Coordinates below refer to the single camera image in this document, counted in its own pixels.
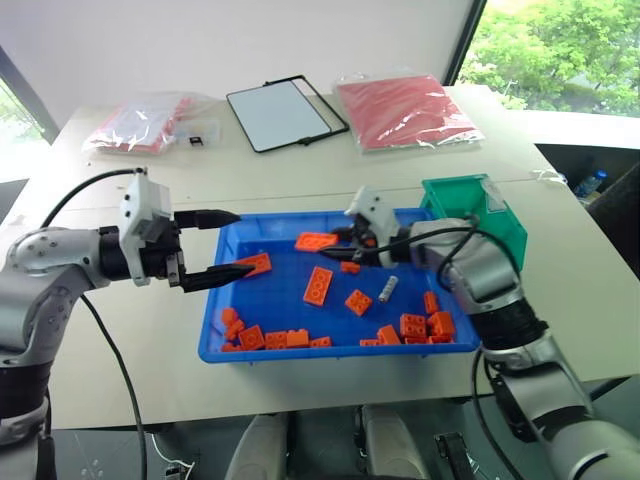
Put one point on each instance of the green plastic bin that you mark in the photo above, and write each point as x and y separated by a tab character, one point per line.
455	200

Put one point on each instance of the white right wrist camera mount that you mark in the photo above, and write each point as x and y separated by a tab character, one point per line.
380	210

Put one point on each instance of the clear bag with red papers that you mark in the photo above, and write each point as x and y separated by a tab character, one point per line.
135	122

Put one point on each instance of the long orange eight-stud brick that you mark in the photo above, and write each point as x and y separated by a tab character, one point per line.
318	286

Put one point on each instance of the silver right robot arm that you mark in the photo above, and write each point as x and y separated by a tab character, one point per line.
480	270

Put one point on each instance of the black framed white board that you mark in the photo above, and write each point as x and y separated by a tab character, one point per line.
275	115

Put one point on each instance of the crumpled clear plastic scrap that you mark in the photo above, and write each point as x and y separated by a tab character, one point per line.
547	176

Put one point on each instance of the clear water bottle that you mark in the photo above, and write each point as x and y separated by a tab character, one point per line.
590	182

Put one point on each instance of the small clear plastic box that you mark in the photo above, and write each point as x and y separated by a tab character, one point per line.
200	134

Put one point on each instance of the silver cylindrical battery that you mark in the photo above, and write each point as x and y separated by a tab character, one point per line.
387	289

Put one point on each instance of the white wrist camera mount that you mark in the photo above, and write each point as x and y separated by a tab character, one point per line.
142	200
380	210

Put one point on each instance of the flat angled orange brick plate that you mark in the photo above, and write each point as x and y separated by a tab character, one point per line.
314	241

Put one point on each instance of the orange four-stud brick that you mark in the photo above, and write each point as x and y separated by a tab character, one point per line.
358	302
413	325
441	323
251	337

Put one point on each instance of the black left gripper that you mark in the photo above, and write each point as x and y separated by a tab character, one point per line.
159	257

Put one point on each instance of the narrow orange brick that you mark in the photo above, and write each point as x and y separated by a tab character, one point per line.
431	302

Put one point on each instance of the blue plastic bin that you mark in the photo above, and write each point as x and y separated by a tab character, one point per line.
280	300

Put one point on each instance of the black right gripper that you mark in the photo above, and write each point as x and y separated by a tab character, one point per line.
372	247

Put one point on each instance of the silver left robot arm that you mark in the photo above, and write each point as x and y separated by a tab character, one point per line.
45	280

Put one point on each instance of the clear bag with red cloth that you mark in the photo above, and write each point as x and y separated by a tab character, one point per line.
405	112

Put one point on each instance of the grey rounded robot leg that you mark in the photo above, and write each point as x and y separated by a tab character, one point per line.
392	442
257	447

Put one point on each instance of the small orange brick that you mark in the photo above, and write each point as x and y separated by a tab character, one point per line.
229	316
415	340
350	267
440	338
234	328
320	342
369	342
230	346

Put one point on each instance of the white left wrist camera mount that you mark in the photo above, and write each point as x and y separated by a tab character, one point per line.
142	200

